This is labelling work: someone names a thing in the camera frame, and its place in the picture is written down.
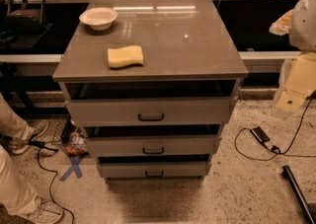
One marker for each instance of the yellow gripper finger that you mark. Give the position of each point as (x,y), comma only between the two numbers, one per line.
(299,84)

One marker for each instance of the person leg far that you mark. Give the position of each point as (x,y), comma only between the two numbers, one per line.
(11,124)

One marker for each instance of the grey top drawer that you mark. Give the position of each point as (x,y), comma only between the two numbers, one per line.
(129,112)

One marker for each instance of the person leg near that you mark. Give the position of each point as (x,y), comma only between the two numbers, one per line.
(16,194)

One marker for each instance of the white bowl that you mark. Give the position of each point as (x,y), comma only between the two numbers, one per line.
(99,18)

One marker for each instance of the grey middle drawer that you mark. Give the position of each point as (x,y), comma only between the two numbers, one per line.
(152,146)

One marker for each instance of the grey drawer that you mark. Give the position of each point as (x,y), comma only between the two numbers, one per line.
(152,146)
(129,112)
(153,170)

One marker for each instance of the white sneaker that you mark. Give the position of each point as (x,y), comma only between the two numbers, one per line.
(19,147)
(47,212)

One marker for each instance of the white sneaker near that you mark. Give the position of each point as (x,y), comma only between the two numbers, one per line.
(47,212)

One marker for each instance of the white sneaker far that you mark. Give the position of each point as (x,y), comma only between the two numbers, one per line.
(19,147)

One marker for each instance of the yellow sponge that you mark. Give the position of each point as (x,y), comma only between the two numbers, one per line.
(125,56)

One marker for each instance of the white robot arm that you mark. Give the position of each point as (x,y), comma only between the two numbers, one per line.
(302,32)

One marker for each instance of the blue tape cross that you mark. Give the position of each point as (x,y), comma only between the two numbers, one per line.
(75,162)

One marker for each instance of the grey bottom drawer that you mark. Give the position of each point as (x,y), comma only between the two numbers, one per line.
(153,170)

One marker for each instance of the black metal bar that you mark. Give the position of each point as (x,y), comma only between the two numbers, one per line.
(309,209)

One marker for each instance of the grey drawer cabinet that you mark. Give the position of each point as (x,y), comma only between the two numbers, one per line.
(187,51)

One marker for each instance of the person leg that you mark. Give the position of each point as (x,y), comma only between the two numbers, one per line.
(16,194)
(11,124)

